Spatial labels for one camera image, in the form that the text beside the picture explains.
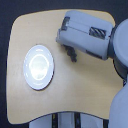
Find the dark grape bunch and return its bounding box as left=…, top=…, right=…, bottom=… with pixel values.
left=65, top=46, right=77, bottom=62

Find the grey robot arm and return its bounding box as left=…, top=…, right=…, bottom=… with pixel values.
left=56, top=10, right=128, bottom=128

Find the white round plate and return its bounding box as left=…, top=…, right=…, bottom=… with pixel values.
left=23, top=45, right=54, bottom=90

